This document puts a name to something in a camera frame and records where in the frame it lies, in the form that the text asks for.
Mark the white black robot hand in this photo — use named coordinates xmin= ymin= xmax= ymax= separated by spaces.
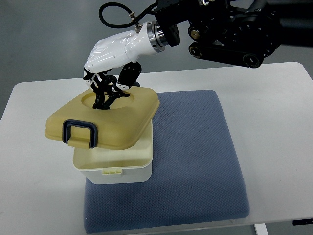
xmin=83 ymin=21 xmax=167 ymax=98

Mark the yellow storage box lid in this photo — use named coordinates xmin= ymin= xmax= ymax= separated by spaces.
xmin=45 ymin=87 xmax=159 ymax=150

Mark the blue fabric cushion mat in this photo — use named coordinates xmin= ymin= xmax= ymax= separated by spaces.
xmin=84 ymin=90 xmax=249 ymax=234

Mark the white storage box base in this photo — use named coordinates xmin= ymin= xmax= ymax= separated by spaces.
xmin=73 ymin=123 xmax=153 ymax=184

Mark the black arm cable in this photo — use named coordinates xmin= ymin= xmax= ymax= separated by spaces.
xmin=98 ymin=1 xmax=159 ymax=28

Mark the white table leg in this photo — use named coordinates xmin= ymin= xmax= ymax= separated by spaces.
xmin=254 ymin=223 xmax=268 ymax=235

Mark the black table control panel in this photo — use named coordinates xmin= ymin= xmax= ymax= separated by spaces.
xmin=292 ymin=218 xmax=313 ymax=226

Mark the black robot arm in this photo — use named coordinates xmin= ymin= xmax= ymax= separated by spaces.
xmin=154 ymin=0 xmax=313 ymax=68

